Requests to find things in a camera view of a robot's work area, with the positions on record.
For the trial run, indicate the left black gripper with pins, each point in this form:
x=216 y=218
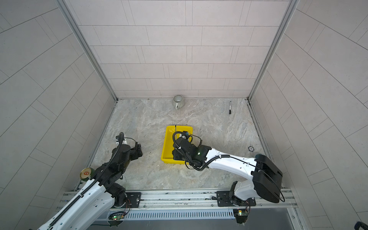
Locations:
x=136 y=155

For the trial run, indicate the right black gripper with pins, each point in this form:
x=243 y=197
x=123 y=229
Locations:
x=175 y=155

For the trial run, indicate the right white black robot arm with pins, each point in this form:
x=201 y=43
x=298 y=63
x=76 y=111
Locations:
x=262 y=177

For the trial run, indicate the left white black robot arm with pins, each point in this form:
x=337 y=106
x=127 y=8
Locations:
x=100 y=193

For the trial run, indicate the yellow plastic bin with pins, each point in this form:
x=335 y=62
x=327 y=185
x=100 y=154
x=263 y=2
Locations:
x=167 y=156

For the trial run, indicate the ribbed grey ceramic cup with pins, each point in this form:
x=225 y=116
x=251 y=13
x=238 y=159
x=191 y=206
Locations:
x=178 y=101

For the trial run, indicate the left green circuit board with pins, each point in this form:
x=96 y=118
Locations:
x=117 y=216

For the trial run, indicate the right circuit board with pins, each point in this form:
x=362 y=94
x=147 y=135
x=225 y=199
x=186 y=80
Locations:
x=241 y=215

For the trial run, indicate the aluminium mounting rail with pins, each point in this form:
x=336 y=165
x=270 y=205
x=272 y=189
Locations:
x=200 y=199

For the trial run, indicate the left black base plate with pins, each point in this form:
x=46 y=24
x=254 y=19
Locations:
x=133 y=199

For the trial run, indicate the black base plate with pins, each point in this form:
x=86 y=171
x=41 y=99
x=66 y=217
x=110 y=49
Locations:
x=224 y=198
x=133 y=199

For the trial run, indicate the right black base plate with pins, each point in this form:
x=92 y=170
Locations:
x=224 y=198

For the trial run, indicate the white slotted cable duct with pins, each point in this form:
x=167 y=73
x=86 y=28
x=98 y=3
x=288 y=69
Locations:
x=180 y=214

